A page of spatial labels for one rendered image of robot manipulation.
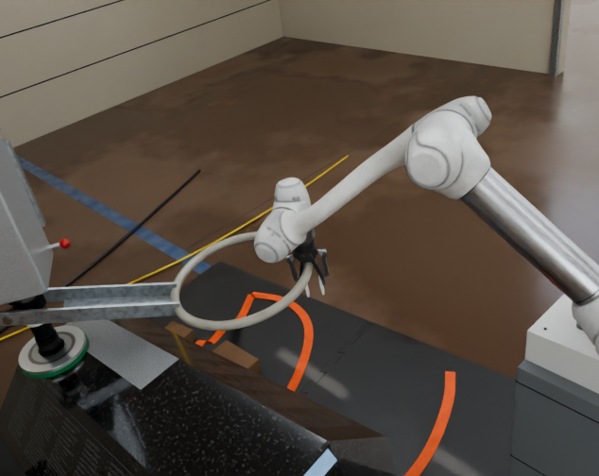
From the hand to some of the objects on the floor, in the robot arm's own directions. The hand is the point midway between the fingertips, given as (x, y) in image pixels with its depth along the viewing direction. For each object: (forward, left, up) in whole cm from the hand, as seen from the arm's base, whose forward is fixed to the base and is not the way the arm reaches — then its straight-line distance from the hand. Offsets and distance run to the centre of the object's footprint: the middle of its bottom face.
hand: (314, 286), depth 204 cm
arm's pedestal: (-54, +74, -89) cm, 127 cm away
